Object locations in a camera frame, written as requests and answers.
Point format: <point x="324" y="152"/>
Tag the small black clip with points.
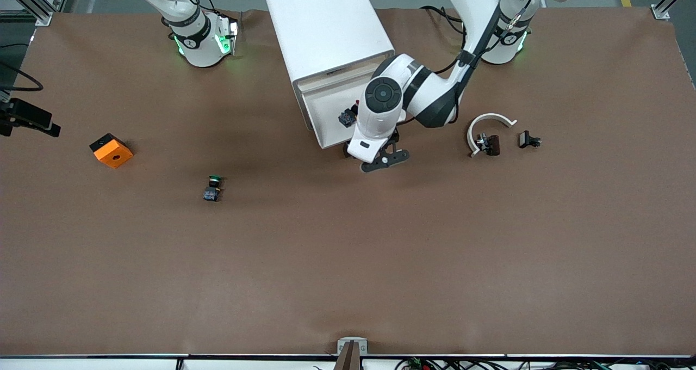
<point x="524" y="139"/>

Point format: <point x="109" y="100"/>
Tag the red push button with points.
<point x="346" y="118"/>

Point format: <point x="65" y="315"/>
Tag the green push button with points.
<point x="211" y="194"/>

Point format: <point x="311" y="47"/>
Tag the orange box with hole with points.
<point x="114" y="155"/>

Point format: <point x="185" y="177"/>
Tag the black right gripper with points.
<point x="24" y="113"/>

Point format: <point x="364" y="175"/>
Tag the dark tapered pole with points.
<point x="348" y="362"/>

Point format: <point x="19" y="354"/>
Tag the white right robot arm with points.
<point x="198" y="43"/>

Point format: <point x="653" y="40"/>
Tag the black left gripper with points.
<point x="346" y="151"/>

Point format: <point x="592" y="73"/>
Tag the white curved plastic part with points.
<point x="470" y="137"/>

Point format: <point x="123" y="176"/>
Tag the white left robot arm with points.
<point x="429" y="92"/>

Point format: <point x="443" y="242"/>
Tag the brown table mat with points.
<point x="348" y="261"/>

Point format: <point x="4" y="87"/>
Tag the grey metal bracket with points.
<point x="340" y="343"/>

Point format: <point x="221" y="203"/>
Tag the small brown component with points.
<point x="493" y="144"/>

